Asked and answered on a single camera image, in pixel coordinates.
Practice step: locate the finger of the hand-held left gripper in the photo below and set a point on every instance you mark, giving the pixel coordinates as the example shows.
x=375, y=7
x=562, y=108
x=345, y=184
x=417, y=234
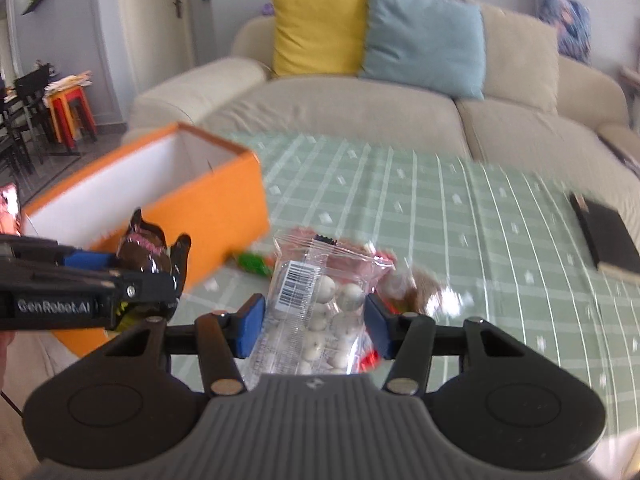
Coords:
x=87, y=260
x=147, y=290

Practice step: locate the light blue pillow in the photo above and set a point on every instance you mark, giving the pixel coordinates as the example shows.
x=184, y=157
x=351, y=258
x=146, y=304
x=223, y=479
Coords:
x=425, y=40

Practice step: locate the dark brown snack packet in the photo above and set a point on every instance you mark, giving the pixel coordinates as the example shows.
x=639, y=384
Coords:
x=145, y=255

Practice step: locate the clear peanut snack packet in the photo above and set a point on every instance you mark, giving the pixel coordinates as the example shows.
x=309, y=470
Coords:
x=420, y=290

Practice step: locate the phone with lit screen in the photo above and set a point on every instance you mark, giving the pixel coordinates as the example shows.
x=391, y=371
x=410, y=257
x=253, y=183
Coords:
x=9, y=210

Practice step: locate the red snack packet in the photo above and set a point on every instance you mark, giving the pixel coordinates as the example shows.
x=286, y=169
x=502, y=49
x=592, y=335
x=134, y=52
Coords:
x=345, y=249

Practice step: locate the blue patterned pillow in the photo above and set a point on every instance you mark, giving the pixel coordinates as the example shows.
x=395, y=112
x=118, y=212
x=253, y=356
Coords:
x=565, y=20

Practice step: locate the orange cardboard box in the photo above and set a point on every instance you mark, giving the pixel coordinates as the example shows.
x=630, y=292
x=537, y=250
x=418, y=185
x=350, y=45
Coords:
x=225, y=200

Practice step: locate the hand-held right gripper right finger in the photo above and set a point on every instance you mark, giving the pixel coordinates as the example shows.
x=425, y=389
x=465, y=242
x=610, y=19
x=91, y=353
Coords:
x=377, y=327

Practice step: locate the white door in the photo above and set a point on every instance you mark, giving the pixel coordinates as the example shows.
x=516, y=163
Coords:
x=155, y=40

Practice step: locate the beige pillow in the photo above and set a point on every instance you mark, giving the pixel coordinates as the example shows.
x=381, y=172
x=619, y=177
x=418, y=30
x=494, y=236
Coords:
x=520, y=60

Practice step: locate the red stool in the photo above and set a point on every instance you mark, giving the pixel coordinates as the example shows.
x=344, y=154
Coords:
x=72, y=110

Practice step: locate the purple toy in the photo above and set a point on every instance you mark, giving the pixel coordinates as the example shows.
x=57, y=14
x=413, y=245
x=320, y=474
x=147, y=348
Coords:
x=267, y=9

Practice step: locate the yellow pillow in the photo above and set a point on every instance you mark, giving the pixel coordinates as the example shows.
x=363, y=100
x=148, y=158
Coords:
x=320, y=30

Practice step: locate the red clear cracker stick packet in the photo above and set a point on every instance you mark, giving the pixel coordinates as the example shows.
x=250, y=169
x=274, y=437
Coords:
x=370, y=360

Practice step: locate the black dining chair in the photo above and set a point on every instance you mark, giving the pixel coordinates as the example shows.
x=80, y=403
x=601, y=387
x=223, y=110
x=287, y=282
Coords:
x=32, y=105

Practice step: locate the wall shelf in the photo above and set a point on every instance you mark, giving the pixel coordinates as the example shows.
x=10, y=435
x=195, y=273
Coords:
x=37, y=2

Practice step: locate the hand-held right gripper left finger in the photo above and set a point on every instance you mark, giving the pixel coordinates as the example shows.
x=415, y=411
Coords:
x=250, y=325

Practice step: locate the black notebook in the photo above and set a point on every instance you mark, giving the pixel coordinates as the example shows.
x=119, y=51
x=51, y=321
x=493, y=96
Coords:
x=607, y=232

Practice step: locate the green checked tablecloth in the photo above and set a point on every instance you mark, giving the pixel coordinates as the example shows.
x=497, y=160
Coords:
x=475, y=240

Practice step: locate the clear packet of white balls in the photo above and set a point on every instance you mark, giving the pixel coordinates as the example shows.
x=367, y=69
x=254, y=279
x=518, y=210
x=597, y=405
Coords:
x=320, y=300

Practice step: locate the green wrapped sausage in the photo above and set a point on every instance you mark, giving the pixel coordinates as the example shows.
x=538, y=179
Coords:
x=255, y=264

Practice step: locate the beige sofa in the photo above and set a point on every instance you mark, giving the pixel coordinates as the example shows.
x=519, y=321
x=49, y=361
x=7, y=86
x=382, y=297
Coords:
x=350, y=110

